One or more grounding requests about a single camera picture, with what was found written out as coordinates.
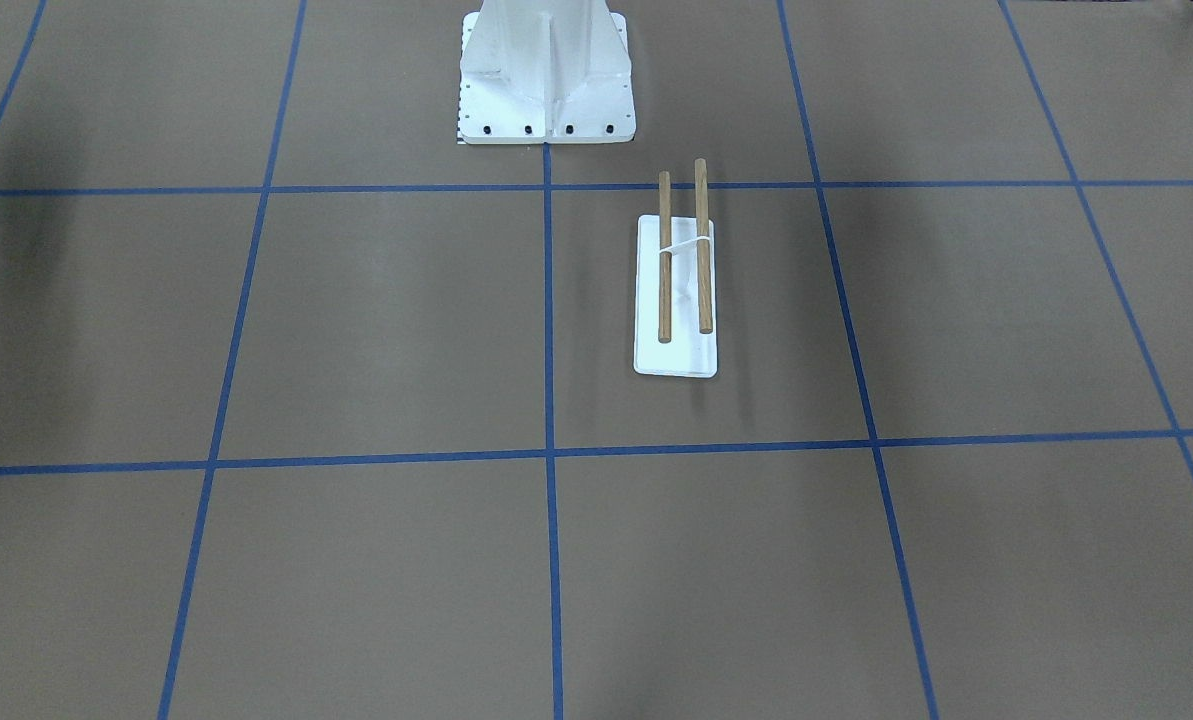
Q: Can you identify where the white towel rack base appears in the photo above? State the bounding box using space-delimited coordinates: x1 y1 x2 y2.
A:
633 215 718 378

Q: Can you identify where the wooden rack rod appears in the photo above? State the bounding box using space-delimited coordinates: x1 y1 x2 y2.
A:
696 159 715 334
657 170 673 345

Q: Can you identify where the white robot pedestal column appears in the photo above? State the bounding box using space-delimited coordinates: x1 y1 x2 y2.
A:
456 1 637 145

